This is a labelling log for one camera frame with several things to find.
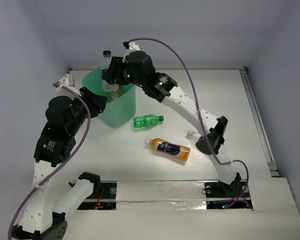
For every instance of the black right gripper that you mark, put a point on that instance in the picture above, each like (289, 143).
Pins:
(115, 70)

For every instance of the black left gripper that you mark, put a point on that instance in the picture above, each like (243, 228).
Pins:
(95, 102)

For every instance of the small orange pulp bottle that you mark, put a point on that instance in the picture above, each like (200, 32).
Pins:
(114, 95)

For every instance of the clear bottle with black label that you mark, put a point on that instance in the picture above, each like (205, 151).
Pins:
(105, 63)

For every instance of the green plastic soda bottle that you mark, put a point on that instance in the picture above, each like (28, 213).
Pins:
(147, 121)

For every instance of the orange bottle with blue label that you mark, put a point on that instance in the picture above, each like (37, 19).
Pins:
(168, 150)

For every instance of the clear water bottle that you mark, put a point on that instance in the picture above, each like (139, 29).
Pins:
(193, 135)

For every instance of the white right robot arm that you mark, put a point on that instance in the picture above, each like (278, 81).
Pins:
(166, 91)

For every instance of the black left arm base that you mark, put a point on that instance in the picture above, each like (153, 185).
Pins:
(105, 199)

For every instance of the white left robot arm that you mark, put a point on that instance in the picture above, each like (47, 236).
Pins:
(39, 217)

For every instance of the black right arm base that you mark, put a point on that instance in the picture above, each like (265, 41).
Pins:
(220, 196)

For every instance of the green plastic bin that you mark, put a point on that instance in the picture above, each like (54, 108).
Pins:
(119, 111)

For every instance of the silver foil tape strip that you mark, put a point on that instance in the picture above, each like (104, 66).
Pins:
(160, 195)

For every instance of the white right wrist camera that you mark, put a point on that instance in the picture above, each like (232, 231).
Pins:
(130, 48)

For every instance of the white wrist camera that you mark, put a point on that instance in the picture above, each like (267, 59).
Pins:
(130, 48)
(68, 82)

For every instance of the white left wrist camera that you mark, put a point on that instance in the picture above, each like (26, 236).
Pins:
(68, 82)

